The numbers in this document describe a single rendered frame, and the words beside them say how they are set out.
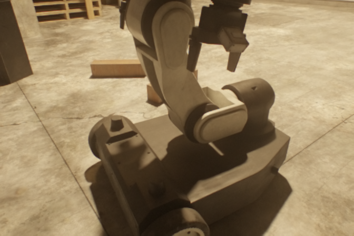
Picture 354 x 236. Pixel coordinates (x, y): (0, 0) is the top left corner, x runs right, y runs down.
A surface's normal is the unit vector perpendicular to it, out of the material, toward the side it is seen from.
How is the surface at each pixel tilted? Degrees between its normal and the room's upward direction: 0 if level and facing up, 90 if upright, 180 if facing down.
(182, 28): 90
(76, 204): 0
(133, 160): 0
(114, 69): 90
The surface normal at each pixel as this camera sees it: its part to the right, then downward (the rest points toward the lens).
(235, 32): 0.38, -0.58
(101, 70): 0.02, 0.47
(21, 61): 0.94, 0.16
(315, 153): -0.01, -0.88
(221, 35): -0.86, 0.06
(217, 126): 0.48, 0.41
